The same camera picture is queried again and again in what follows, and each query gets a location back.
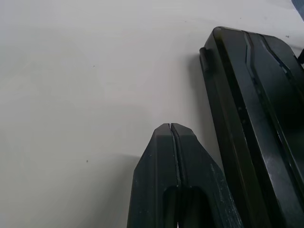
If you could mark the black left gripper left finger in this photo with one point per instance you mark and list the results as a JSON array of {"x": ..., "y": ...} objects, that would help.
[{"x": 154, "y": 171}]

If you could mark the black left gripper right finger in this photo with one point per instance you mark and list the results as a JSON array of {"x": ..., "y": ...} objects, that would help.
[{"x": 202, "y": 175}]

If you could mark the black plastic tray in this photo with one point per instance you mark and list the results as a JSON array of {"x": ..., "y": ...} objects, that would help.
[{"x": 256, "y": 118}]

